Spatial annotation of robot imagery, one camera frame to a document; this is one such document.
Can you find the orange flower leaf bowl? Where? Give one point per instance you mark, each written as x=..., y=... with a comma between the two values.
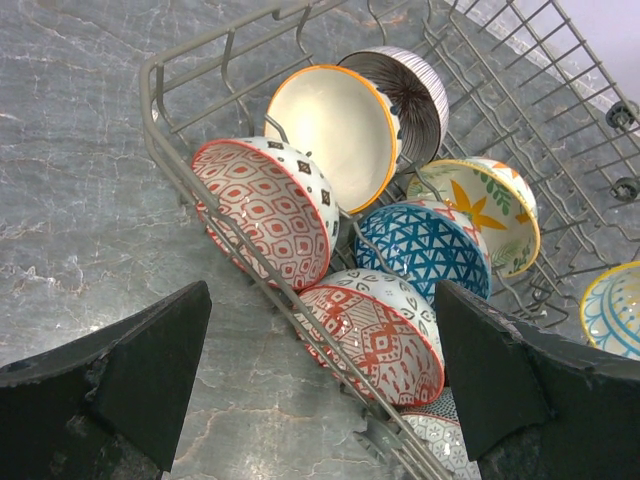
x=495, y=198

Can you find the cream bowl orange rim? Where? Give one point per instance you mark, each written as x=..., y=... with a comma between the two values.
x=347, y=123

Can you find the red diamond pattern bowl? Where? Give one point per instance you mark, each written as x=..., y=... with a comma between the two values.
x=280, y=200

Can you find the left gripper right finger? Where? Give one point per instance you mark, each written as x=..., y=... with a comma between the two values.
x=534, y=404

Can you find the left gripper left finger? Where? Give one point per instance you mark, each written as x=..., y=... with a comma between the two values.
x=108, y=405

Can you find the yellow rim blue pattern bowl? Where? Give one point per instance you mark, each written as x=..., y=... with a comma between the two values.
x=609, y=311

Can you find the blue triangle pattern bowl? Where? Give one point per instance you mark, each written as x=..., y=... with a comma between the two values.
x=425, y=241

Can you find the purple striped bowl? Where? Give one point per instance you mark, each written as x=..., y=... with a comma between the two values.
x=415, y=88

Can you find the grey hexagon pattern bowl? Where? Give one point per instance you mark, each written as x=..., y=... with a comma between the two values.
x=438, y=425

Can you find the red geometric pattern bowl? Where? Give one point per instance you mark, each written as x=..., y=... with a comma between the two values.
x=386, y=328

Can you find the grey wire dish rack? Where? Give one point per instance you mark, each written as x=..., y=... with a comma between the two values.
x=525, y=86

